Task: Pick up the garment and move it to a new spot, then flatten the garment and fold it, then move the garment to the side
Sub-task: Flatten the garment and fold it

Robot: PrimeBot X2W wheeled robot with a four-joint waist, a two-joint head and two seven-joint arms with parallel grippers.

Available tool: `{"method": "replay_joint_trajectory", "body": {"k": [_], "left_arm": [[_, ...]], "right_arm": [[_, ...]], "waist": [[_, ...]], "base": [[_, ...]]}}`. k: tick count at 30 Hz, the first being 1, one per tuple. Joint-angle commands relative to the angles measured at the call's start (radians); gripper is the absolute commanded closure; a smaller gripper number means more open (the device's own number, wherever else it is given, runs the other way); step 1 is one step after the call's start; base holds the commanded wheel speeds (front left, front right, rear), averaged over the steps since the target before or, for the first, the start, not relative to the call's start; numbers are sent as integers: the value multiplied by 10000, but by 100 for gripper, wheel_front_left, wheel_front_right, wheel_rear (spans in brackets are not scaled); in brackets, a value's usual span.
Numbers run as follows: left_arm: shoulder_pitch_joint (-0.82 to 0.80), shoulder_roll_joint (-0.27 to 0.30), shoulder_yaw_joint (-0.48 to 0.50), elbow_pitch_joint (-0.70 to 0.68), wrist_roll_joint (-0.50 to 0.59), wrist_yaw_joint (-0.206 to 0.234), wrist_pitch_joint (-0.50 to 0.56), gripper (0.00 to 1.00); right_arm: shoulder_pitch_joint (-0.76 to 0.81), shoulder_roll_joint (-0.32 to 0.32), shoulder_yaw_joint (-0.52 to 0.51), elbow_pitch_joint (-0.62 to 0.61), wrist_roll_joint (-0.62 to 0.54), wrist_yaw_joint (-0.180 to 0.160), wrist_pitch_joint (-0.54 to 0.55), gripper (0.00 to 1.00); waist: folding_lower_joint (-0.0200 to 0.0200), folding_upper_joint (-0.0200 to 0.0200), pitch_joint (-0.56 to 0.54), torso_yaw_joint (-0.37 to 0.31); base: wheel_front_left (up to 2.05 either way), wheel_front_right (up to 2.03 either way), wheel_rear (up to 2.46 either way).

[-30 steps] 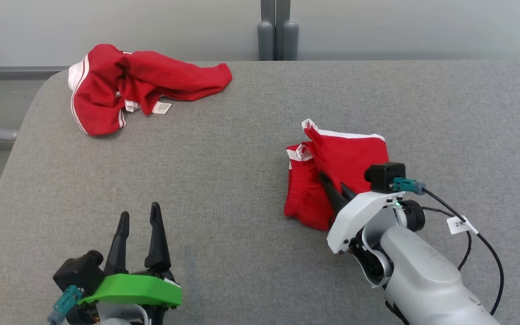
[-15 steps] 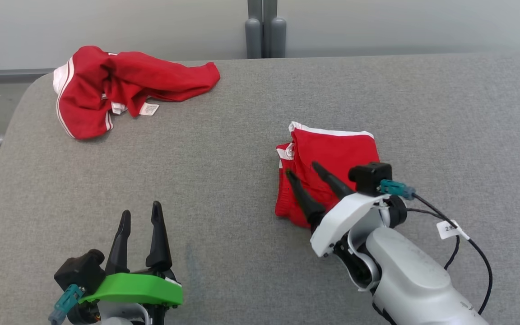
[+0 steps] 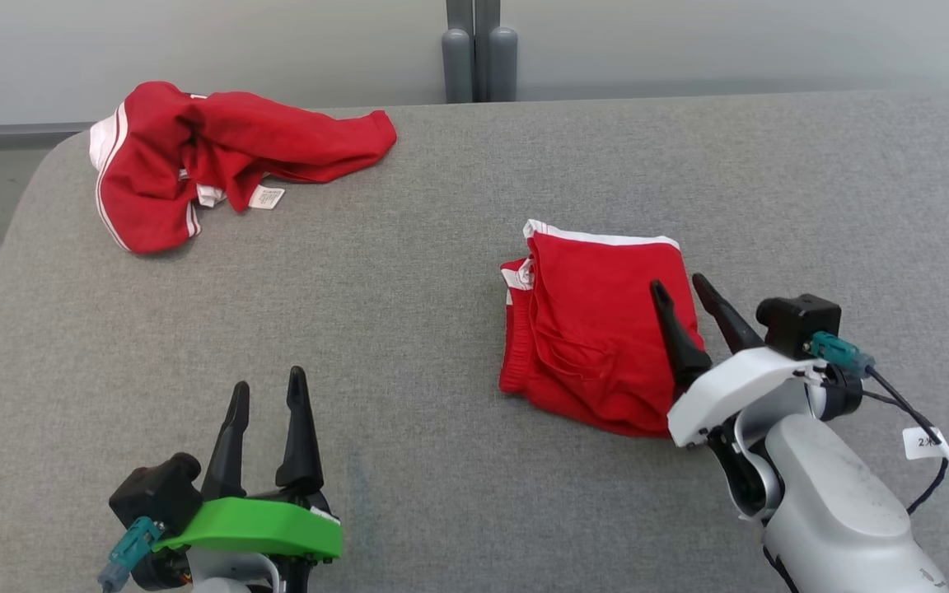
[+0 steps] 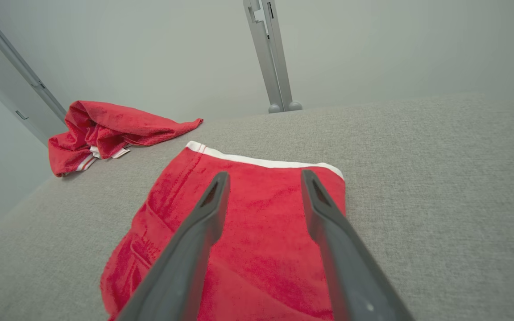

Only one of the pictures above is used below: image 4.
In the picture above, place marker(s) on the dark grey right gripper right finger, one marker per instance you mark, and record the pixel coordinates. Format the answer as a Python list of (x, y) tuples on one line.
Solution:
[(350, 267)]

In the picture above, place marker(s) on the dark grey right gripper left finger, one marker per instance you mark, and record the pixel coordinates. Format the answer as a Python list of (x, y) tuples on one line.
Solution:
[(181, 258)]

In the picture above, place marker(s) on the red shorts with white trim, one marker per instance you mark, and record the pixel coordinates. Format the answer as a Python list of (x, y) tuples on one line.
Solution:
[(266, 232)]

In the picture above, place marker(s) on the red jersey with white sleeve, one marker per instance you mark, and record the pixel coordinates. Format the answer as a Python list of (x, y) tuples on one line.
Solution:
[(105, 129)]

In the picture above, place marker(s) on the grey vertical post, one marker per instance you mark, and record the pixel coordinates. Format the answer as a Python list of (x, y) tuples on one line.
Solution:
[(263, 58), (283, 58)]

